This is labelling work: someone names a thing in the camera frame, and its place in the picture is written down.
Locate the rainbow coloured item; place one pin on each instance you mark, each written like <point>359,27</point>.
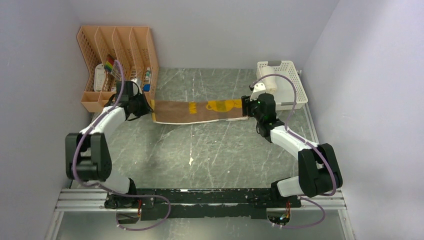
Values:
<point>109,63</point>

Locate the white remote control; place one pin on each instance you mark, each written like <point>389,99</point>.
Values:
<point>99,77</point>

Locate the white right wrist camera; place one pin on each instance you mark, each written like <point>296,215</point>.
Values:
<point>258,89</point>

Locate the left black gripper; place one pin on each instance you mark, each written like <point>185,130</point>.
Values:
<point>146,108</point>

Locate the orange plastic file organizer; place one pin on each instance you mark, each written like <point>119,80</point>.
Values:
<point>133,46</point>

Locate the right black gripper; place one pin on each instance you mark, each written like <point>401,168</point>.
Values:
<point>246,105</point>

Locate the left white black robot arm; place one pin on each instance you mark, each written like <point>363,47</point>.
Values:
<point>87,156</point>

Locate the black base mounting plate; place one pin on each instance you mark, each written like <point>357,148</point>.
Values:
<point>156,203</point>

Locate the aluminium frame rail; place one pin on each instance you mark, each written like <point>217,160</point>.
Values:
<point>79,215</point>

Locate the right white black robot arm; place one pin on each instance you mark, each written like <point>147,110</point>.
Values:
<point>318,170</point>

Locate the yellow brown towel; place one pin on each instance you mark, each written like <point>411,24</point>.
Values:
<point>185,113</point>

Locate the blue capped white bottle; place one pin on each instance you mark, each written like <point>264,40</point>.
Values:
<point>146,83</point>

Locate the cream white towel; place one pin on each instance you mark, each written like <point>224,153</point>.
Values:
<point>270,81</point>

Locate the white plastic basket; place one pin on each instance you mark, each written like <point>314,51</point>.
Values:
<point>290,92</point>

